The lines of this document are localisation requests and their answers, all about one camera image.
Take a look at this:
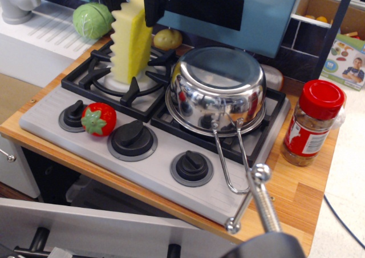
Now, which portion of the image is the left black stove knob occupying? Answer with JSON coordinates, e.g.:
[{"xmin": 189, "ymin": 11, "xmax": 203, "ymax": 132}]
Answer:
[{"xmin": 58, "ymin": 100, "xmax": 87, "ymax": 133}]

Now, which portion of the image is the green toy cabbage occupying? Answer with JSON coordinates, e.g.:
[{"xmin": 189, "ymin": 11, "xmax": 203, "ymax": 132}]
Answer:
[{"xmin": 72, "ymin": 2, "xmax": 114, "ymax": 39}]

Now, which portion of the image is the toy food box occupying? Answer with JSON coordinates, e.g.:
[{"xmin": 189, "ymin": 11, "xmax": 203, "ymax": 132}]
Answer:
[{"xmin": 321, "ymin": 34, "xmax": 364, "ymax": 91}]

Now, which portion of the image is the black stove knob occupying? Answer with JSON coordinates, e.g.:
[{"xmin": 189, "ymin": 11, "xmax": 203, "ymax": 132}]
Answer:
[
  {"xmin": 58, "ymin": 100, "xmax": 87, "ymax": 133},
  {"xmin": 170, "ymin": 150, "xmax": 214, "ymax": 187},
  {"xmin": 107, "ymin": 120, "xmax": 158, "ymax": 162}
]

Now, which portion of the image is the left black burner grate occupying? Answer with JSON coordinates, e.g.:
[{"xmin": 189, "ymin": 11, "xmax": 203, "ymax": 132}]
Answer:
[{"xmin": 61, "ymin": 41, "xmax": 177, "ymax": 123}]

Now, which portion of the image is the black cable on floor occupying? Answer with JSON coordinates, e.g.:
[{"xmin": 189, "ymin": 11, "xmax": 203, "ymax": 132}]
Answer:
[{"xmin": 323, "ymin": 193, "xmax": 365, "ymax": 250}]

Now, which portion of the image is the grey open oven door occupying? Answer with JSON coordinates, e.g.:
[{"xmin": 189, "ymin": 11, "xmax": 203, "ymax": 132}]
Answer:
[{"xmin": 1, "ymin": 198, "xmax": 236, "ymax": 257}]

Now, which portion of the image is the yellow sponge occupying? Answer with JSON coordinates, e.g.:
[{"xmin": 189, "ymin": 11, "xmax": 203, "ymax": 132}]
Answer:
[{"xmin": 110, "ymin": 0, "xmax": 152, "ymax": 84}]

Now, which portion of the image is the white sink drainboard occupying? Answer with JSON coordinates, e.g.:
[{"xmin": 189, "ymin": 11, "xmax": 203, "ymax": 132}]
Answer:
[{"xmin": 1, "ymin": 1, "xmax": 96, "ymax": 87}]

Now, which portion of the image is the red-lidded spice jar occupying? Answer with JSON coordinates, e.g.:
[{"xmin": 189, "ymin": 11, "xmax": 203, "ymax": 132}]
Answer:
[{"xmin": 282, "ymin": 79, "xmax": 345, "ymax": 167}]

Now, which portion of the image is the toy potato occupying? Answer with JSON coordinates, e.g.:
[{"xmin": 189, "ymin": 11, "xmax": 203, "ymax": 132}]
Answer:
[{"xmin": 153, "ymin": 29, "xmax": 183, "ymax": 51}]

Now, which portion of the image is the black burner grate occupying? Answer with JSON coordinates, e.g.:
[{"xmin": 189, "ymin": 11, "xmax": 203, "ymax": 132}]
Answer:
[
  {"xmin": 61, "ymin": 41, "xmax": 177, "ymax": 123},
  {"xmin": 151, "ymin": 88, "xmax": 290, "ymax": 165}
]

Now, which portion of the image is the right black stove knob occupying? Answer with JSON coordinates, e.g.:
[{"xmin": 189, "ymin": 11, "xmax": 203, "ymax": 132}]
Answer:
[{"xmin": 170, "ymin": 150, "xmax": 214, "ymax": 187}]

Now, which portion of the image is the right black burner grate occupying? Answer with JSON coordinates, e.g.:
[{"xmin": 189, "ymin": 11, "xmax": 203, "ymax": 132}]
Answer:
[{"xmin": 151, "ymin": 88, "xmax": 290, "ymax": 165}]

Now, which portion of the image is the red toy strawberry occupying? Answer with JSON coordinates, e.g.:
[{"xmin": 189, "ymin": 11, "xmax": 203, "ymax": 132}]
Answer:
[{"xmin": 81, "ymin": 102, "xmax": 117, "ymax": 137}]

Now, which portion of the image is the grey toy faucet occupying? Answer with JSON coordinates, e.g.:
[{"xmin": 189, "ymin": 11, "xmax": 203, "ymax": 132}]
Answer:
[{"xmin": 1, "ymin": 0, "xmax": 41, "ymax": 25}]

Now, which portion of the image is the chrome towel rail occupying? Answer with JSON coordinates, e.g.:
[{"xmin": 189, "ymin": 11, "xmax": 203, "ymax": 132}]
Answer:
[{"xmin": 225, "ymin": 163, "xmax": 282, "ymax": 235}]

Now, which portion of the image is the grey toy stove top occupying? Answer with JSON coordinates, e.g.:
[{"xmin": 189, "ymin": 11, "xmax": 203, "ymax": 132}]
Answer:
[{"xmin": 18, "ymin": 38, "xmax": 291, "ymax": 226}]

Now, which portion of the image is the middle black stove knob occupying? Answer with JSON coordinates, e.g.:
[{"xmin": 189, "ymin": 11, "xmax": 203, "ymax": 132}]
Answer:
[{"xmin": 107, "ymin": 120, "xmax": 158, "ymax": 162}]

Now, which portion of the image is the cardboard box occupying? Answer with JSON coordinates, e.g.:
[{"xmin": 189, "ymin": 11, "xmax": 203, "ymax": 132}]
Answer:
[{"xmin": 295, "ymin": 0, "xmax": 364, "ymax": 40}]

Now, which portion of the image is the upside-down steel pot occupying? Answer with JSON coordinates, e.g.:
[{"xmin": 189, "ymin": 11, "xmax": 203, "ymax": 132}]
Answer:
[{"xmin": 165, "ymin": 46, "xmax": 266, "ymax": 195}]

